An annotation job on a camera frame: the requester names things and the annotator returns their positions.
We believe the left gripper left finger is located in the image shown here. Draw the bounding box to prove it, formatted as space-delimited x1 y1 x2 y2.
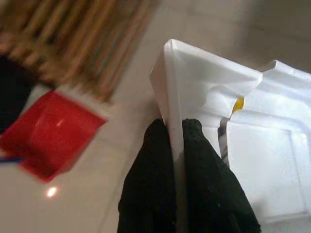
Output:
116 118 179 233

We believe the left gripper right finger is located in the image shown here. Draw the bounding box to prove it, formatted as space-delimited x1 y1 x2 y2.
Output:
180 118 262 233

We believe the white foam food tray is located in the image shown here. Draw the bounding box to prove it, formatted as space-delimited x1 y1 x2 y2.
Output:
148 38 311 233

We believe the red square plastic bin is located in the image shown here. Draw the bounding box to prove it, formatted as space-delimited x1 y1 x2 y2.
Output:
0 90 109 183

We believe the yellow food scrap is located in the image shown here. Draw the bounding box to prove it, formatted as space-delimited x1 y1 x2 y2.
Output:
232 96 245 113

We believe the blue stick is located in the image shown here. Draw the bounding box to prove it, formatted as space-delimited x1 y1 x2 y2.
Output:
0 156 25 165

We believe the brown wooden rack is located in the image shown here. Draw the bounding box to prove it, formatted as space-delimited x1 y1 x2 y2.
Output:
0 0 157 103

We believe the black round object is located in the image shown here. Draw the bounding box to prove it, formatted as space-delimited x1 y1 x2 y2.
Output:
0 57 33 133

